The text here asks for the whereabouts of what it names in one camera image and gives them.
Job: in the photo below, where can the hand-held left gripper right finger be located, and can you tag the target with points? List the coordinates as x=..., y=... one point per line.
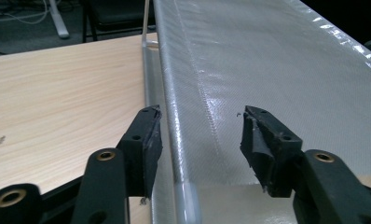
x=277, y=155

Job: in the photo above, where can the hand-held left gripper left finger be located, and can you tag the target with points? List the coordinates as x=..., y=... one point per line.
x=141, y=155

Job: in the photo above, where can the silver two-tier fabric rack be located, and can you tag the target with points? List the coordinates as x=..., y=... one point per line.
x=267, y=77

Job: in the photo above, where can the black folding chair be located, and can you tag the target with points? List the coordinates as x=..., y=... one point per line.
x=118, y=12

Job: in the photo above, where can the white desk frame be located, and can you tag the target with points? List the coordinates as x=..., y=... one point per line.
x=59, y=25

